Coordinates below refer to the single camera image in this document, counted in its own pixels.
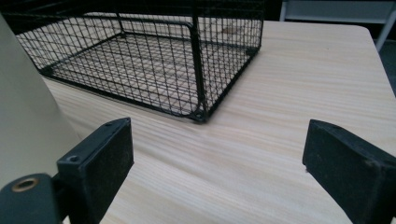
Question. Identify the white metal frame furniture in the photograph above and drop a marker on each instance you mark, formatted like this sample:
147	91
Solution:
342	12

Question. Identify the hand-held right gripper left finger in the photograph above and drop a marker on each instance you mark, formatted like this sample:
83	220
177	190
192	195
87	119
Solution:
99	165

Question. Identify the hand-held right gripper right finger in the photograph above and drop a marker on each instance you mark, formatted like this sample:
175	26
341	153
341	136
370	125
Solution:
345	168

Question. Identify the pale cream curved object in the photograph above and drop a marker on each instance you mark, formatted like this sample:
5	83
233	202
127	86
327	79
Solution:
28	118

